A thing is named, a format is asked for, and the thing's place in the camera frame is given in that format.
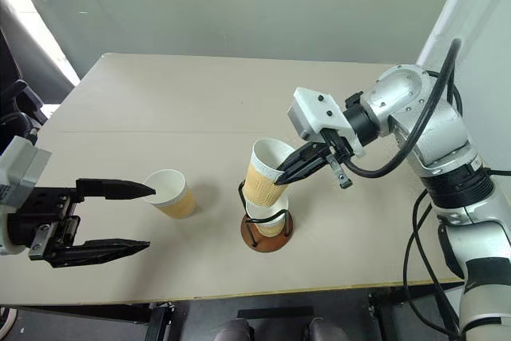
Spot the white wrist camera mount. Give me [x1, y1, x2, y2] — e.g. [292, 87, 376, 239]
[0, 135, 53, 256]
[287, 86, 367, 159]

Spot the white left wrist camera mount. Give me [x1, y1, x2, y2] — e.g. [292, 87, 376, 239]
[0, 135, 53, 256]

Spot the dark rounded shape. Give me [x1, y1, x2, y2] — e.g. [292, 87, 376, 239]
[213, 318, 253, 341]

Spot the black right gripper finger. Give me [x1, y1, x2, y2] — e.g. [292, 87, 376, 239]
[273, 154, 335, 187]
[275, 142, 329, 173]

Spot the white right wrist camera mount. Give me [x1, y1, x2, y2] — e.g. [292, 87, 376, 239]
[287, 86, 367, 159]

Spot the thin black cable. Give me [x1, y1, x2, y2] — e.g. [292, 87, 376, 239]
[402, 188, 462, 340]

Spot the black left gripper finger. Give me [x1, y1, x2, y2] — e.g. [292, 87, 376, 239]
[75, 177, 157, 202]
[46, 238, 152, 270]

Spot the black chair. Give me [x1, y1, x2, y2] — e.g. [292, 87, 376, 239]
[0, 0, 46, 141]

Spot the wire cup holder brown base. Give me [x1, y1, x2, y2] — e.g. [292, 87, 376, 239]
[237, 180, 295, 254]

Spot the black table frame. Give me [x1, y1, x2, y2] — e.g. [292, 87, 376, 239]
[7, 280, 464, 341]

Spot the brown white paper cup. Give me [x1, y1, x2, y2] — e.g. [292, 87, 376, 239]
[142, 169, 197, 220]
[244, 137, 299, 208]
[244, 196, 287, 237]

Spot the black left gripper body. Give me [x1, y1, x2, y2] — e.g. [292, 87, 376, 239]
[6, 187, 82, 267]

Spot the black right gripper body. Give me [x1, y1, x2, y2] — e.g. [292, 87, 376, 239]
[319, 128, 355, 190]

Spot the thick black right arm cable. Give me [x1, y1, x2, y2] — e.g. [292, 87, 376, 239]
[344, 38, 465, 180]

